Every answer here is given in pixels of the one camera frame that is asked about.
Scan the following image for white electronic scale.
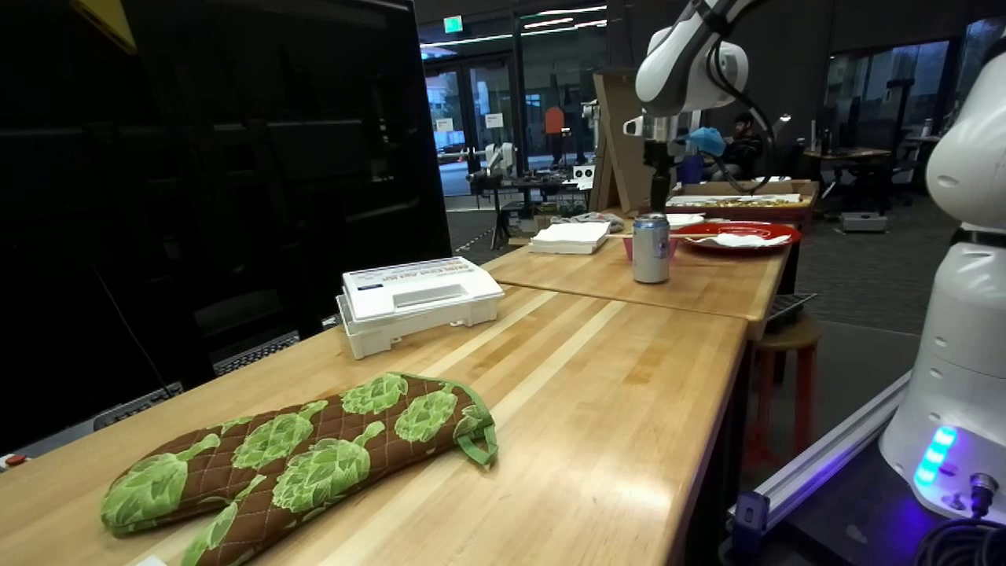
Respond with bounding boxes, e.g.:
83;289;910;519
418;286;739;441
335;255;503;360

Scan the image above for green brown oven mitt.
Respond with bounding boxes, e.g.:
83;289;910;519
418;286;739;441
99;372;496;566

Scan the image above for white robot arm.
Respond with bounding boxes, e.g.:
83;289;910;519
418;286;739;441
623;0;759;211

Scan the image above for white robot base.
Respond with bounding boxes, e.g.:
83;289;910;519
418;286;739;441
879;55;1006;521

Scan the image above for red plate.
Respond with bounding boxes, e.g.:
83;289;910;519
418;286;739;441
677;221;801;255

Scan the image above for white paper napkin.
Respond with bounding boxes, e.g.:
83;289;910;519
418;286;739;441
711;234;785;252

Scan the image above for wooden stool red legs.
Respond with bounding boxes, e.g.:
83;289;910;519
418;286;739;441
745;314;820;461

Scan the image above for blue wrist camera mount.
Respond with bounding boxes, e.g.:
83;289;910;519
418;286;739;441
685;127;727;158

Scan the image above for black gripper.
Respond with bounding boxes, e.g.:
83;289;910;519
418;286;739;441
645;115;673;211

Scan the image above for cardboard pizza box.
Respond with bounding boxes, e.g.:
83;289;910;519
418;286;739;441
591;73;817;221

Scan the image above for black monitor panel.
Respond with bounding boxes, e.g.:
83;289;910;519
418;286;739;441
0;0;448;450

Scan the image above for white napkin stack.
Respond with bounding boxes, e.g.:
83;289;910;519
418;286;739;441
527;224;608;255

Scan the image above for silver soda can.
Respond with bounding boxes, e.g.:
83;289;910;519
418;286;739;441
632;214;668;283

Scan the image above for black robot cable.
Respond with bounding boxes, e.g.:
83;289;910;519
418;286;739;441
702;0;784;198

